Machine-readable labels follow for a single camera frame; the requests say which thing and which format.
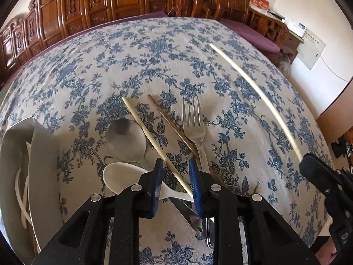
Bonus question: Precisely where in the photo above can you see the blue floral tablecloth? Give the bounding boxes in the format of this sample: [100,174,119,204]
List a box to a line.
[0,16,334,265]

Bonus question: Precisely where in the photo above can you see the red greeting card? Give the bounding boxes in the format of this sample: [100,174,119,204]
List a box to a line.
[249,0,269,14]

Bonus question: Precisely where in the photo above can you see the white device on side table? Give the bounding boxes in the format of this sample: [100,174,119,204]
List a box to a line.
[287,21,306,38]

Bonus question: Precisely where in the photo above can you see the wooden side table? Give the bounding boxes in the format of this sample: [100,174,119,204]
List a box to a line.
[280,30,304,63]

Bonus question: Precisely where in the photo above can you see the person's right hand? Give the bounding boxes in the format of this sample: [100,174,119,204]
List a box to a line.
[315,241,337,265]

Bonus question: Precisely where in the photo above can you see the grey metal rectangular tray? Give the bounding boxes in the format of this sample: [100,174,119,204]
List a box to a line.
[1,117,63,264]

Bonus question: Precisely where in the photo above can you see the light bamboo chopstick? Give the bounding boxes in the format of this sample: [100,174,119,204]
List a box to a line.
[209,42,303,159]
[122,97,193,200]

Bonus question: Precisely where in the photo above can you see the long carved wooden sofa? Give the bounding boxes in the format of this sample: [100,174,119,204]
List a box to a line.
[1,0,168,83]

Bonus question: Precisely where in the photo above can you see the carved wooden armchair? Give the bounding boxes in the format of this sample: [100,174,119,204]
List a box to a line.
[167,0,289,45]

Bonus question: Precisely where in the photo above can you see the metal fork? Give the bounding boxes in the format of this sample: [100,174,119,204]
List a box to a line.
[182,97,214,249]

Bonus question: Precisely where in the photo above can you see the white wall electrical panel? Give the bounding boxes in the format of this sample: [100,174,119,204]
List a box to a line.
[297,28,326,70]

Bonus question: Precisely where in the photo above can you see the purple armchair cushion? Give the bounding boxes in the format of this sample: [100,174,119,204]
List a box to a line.
[220,19,280,54]

